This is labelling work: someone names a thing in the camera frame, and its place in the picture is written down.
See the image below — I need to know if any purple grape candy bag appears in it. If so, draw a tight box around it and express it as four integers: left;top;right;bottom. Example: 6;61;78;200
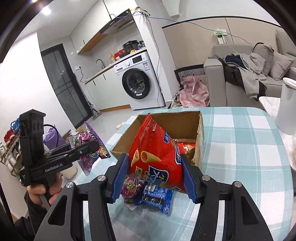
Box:
68;121;111;176

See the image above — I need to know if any red cone chips bag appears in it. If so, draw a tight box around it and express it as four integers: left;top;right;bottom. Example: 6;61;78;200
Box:
128;114;186;193

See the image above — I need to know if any blue cookie pack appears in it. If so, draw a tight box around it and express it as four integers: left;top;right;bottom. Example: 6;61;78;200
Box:
133;183;174;214

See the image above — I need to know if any silver red noodle bag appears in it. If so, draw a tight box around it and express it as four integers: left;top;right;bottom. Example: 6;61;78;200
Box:
175;139;196;161

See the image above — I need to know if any person's left hand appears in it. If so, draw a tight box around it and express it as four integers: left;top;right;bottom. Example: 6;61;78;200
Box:
26;172;64;206

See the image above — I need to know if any brown SF cardboard box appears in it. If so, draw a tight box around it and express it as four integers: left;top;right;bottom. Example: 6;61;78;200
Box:
110;110;204;168

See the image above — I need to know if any teal checked tablecloth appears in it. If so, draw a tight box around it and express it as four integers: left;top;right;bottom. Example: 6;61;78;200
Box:
74;106;295;241

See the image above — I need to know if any black glass door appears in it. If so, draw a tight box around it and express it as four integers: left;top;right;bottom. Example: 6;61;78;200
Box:
41;44;92;128

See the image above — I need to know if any kitchen faucet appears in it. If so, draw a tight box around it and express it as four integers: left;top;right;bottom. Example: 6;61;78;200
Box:
96;59;106;69

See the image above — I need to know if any pink cloth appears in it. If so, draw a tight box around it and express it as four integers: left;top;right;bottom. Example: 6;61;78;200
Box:
179;76;209;108

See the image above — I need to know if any white washing machine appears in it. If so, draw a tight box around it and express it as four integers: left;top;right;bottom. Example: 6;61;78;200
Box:
113;50;166;110

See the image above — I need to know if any black patterned chair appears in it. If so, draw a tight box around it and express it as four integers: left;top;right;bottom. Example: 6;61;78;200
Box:
174;64;206;87

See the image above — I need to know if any white cylindrical appliance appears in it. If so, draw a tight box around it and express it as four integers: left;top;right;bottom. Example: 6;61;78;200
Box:
275;77;296;135

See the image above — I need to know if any grey clothes pile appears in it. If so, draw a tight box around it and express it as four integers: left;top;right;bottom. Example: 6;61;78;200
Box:
218;53;267;101

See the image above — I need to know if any range hood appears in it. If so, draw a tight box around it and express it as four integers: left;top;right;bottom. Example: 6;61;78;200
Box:
99;9;133;35

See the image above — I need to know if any grey cushion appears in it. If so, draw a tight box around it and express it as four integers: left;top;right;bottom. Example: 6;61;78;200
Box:
269;52;294;81

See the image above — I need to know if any black cable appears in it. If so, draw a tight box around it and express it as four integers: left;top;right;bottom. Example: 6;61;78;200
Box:
43;123;60;148

